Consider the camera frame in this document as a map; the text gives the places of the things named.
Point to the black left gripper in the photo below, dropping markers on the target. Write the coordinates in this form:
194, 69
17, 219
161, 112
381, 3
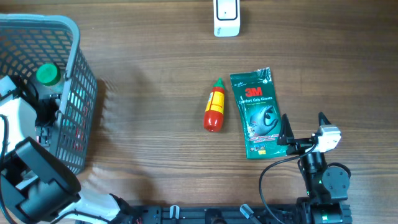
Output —
44, 132

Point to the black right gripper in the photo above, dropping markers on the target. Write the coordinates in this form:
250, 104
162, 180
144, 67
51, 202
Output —
286, 137

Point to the green-lid spice jar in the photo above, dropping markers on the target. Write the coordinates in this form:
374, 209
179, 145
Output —
49, 75

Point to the green 3M gloves packet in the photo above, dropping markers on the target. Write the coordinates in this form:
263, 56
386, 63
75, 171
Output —
258, 108

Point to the red chili sauce bottle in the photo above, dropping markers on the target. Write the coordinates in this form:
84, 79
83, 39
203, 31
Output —
214, 112

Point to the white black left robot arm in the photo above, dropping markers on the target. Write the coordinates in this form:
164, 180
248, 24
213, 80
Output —
35, 186

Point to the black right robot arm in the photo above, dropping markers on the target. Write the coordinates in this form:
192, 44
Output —
327, 184

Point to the white barcode scanner box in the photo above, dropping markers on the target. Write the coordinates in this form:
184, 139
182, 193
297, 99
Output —
227, 19

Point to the grey plastic mesh basket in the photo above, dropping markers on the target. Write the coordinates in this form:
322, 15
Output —
31, 40

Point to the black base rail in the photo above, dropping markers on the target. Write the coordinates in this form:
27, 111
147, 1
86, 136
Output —
286, 213

